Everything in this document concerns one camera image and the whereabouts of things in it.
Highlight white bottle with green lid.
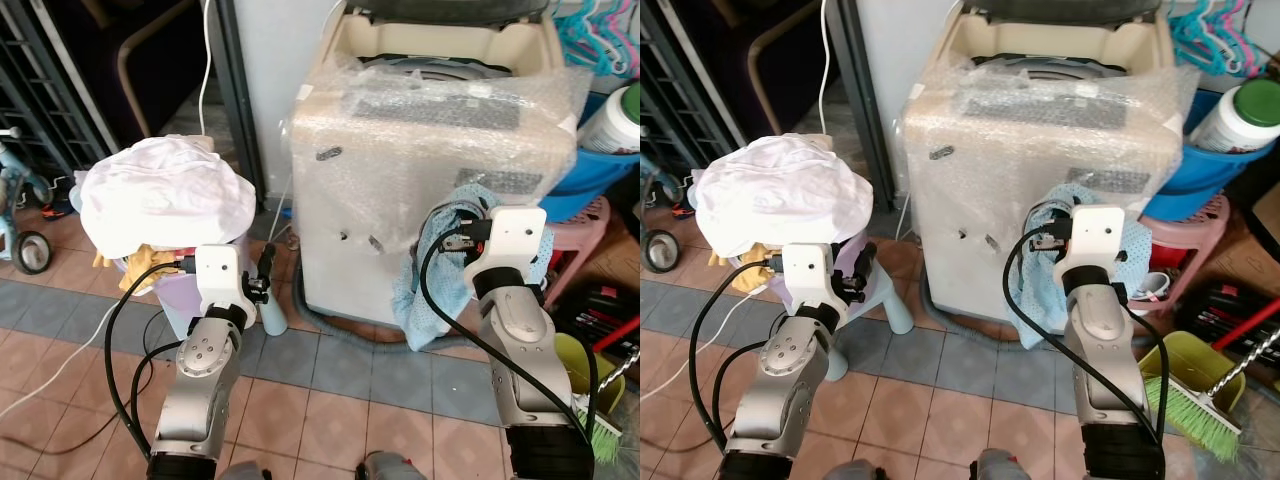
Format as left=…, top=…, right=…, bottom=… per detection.
left=1188, top=78, right=1280, bottom=154
left=578, top=84, right=641, bottom=155

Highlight grey robot right leg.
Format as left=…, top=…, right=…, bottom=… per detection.
left=970, top=448, right=1033, bottom=480
left=358, top=450, right=428, bottom=480

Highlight black plastic tool case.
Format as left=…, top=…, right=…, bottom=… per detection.
left=553, top=283, right=641, bottom=359
left=1165, top=279, right=1280, bottom=373

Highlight grey drain hose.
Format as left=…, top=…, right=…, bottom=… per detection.
left=289, top=265, right=413, bottom=348

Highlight red stick handle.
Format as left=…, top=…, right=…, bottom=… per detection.
left=1209, top=314, right=1280, bottom=353
left=594, top=314, right=641, bottom=353

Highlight clear bubble wrap sheet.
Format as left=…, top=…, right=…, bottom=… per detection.
left=900, top=55, right=1199, bottom=213
left=288, top=55, right=594, bottom=216

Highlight light blue child's tricycle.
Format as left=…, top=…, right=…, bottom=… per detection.
left=640, top=150, right=687, bottom=274
left=0, top=128, right=54, bottom=277

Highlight pink plastic stool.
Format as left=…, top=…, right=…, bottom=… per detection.
left=542, top=196, right=612, bottom=309
left=1135, top=194, right=1232, bottom=313

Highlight white hanging cable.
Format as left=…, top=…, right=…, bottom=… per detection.
left=817, top=0, right=833, bottom=136
left=198, top=0, right=217, bottom=138

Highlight teal and pink clothes hangers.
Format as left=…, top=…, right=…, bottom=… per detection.
left=1168, top=0, right=1267, bottom=78
left=553, top=0, right=641, bottom=79

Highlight green bristle broom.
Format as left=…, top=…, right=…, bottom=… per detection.
left=574, top=393, right=625, bottom=465
left=1143, top=374, right=1243, bottom=464

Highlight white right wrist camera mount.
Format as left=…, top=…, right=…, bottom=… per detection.
left=462, top=206, right=549, bottom=297
left=1060, top=205, right=1127, bottom=278

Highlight olive green dustpan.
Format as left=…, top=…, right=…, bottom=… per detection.
left=1139, top=330, right=1248, bottom=421
left=552, top=332, right=628, bottom=417

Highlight black metal grille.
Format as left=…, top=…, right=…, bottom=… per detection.
left=0, top=0, right=103, bottom=183
left=640, top=0, right=743, bottom=173

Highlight white floor cable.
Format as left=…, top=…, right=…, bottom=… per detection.
left=0, top=298, right=123, bottom=423
left=640, top=288, right=766, bottom=403

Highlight white crumpled cloth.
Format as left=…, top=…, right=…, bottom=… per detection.
left=692, top=133, right=875, bottom=260
left=79, top=135, right=257, bottom=260

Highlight light blue plastic stool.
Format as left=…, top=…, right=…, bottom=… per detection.
left=868, top=262, right=915, bottom=338
left=259, top=292, right=289, bottom=338

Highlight light blue patterned cloth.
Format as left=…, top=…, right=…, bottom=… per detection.
left=391, top=184, right=554, bottom=352
left=1007, top=182, right=1157, bottom=350

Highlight blue plastic basin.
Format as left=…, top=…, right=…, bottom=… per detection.
left=1143, top=88, right=1280, bottom=223
left=538, top=88, right=641, bottom=223

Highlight yellow crumpled cloth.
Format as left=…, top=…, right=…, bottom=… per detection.
left=708, top=244, right=777, bottom=293
left=93, top=243, right=187, bottom=295

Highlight white cup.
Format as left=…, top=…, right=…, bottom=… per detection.
left=1128, top=271, right=1173, bottom=303

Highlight brown curved chair frame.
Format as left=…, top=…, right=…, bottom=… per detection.
left=744, top=0, right=821, bottom=133
left=114, top=0, right=197, bottom=138

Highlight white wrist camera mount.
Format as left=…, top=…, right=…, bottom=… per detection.
left=462, top=206, right=549, bottom=297
left=781, top=242, right=851, bottom=308
left=1060, top=205, right=1127, bottom=278
left=194, top=244, right=260, bottom=313

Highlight beige top-load washing machine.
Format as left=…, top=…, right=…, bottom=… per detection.
left=288, top=0, right=598, bottom=333
left=900, top=0, right=1201, bottom=329

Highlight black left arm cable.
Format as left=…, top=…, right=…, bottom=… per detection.
left=104, top=254, right=197, bottom=446
left=687, top=257, right=787, bottom=453

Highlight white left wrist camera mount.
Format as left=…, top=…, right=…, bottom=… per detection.
left=194, top=244, right=260, bottom=313
left=781, top=242, right=851, bottom=308

